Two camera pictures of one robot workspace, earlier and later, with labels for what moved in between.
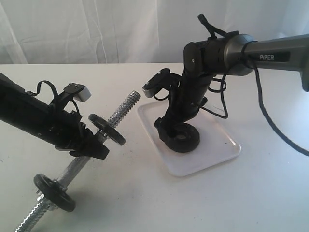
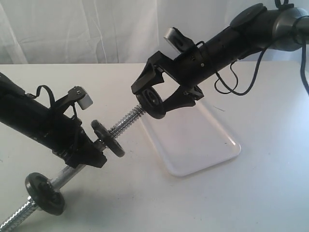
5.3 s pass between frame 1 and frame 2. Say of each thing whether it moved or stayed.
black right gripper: moved
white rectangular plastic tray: stayed
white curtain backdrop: stayed
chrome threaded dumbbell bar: moved
